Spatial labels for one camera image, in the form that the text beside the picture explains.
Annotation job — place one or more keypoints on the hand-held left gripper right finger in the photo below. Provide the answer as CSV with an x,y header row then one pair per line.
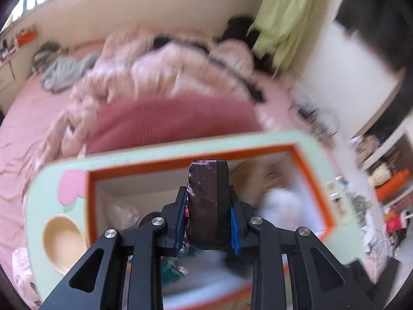
x,y
235,229

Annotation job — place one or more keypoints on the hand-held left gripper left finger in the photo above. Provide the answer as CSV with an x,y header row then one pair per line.
x,y
182,221

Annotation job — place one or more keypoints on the dark brown case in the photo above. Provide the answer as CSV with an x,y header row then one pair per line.
x,y
206,200

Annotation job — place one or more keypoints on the orange cardboard box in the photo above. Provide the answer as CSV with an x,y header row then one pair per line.
x,y
145,180

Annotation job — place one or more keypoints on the mint green cartoon desktop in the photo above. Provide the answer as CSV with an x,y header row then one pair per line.
x,y
35,210

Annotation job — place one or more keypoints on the crumpled clear plastic bag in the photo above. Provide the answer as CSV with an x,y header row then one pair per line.
x,y
121,211

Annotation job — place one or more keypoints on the pink fluffy quilt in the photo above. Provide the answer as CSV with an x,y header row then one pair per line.
x,y
145,71

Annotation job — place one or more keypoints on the pink bed sheet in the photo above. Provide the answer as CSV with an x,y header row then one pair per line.
x,y
25,119

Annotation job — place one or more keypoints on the white shelf unit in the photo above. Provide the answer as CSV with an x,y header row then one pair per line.
x,y
400,142

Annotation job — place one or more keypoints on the grey clothing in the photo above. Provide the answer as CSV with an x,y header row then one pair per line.
x,y
61,71

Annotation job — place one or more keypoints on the black clothing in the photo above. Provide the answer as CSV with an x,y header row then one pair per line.
x,y
238,27

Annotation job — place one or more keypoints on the light green curtain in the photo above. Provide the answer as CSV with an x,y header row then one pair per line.
x,y
284,13

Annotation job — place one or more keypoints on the small orange box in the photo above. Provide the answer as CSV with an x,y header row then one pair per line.
x,y
27,38

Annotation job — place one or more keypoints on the black hanging garment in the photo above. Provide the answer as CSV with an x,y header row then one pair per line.
x,y
371,6

